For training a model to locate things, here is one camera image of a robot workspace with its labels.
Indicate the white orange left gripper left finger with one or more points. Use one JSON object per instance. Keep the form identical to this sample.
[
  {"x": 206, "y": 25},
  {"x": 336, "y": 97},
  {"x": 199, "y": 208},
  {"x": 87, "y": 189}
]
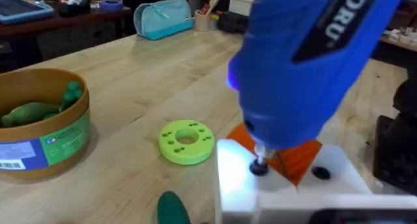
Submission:
[{"x": 236, "y": 185}]

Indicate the beige cup with utensils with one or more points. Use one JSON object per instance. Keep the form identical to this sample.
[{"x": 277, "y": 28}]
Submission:
[{"x": 202, "y": 20}]

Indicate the blue tape roll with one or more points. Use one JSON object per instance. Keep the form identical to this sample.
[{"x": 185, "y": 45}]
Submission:
[{"x": 111, "y": 4}]

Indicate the black tray with clutter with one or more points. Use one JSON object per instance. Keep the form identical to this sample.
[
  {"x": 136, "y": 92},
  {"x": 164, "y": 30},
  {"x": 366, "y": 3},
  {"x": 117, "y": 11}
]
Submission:
[{"x": 73, "y": 6}]

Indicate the black box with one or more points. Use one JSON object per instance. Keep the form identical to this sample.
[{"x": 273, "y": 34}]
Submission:
[{"x": 233, "y": 22}]

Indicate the brown tub with green toys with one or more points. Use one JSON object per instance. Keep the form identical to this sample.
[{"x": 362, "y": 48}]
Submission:
[{"x": 39, "y": 133}]

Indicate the green disc with holes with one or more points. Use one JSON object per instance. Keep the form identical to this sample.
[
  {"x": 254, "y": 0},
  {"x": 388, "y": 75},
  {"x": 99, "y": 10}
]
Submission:
[{"x": 186, "y": 149}]

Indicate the dark brown side table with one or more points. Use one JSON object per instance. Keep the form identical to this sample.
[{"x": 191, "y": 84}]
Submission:
[{"x": 65, "y": 32}]

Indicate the dark green toy vegetable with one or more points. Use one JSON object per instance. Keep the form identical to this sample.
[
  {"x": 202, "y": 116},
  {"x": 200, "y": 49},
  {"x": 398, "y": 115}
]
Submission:
[{"x": 171, "y": 211}]

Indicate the blue electric screwdriver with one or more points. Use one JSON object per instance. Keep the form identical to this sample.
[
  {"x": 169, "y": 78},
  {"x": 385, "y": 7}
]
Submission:
[{"x": 293, "y": 71}]

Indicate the blue tablet case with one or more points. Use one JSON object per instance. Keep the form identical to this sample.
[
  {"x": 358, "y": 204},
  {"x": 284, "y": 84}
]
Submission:
[{"x": 23, "y": 9}]

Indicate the white box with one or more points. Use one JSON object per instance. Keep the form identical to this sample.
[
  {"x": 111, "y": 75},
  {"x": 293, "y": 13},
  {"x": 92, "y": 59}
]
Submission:
[{"x": 241, "y": 4}]

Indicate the heap of white parts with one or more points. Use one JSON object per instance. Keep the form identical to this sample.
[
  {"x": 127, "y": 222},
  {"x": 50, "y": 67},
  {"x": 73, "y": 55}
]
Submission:
[{"x": 404, "y": 35}]

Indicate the white orange left gripper right finger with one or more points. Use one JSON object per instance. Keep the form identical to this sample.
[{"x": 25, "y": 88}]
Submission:
[{"x": 335, "y": 172}]

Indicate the small black screw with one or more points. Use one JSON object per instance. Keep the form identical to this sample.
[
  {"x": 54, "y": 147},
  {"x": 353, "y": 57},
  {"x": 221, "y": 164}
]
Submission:
[{"x": 259, "y": 168}]

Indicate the teal zip pouch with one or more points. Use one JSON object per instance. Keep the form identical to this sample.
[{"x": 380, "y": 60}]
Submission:
[{"x": 164, "y": 19}]

